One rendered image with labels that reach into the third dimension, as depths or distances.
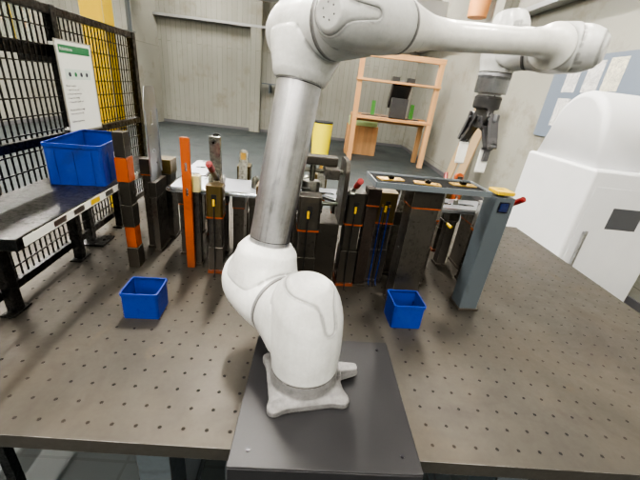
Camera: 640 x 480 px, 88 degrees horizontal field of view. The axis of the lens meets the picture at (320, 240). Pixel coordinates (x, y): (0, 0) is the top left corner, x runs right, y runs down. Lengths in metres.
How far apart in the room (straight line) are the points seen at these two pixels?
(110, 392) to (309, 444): 0.49
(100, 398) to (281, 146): 0.71
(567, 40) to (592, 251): 2.29
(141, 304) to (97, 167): 0.46
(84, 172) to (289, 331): 0.89
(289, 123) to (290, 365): 0.51
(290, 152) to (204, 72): 10.57
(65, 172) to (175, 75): 10.32
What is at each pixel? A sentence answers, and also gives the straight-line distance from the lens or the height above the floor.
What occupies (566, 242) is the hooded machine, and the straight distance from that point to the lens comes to 3.02.
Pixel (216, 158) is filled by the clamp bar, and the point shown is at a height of 1.14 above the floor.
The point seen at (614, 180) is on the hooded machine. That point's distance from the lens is 3.01.
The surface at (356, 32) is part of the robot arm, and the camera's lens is 0.66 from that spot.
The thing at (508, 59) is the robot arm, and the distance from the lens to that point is 1.13.
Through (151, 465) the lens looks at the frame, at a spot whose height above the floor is 0.56.
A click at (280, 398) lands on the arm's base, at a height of 0.78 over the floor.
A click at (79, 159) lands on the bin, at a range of 1.31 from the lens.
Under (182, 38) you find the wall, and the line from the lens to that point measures 11.51.
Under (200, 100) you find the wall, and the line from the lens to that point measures 11.36.
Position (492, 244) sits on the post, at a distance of 1.29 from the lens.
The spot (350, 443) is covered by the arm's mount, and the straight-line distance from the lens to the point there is 0.78.
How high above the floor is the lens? 1.40
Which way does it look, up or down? 24 degrees down
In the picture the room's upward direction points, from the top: 7 degrees clockwise
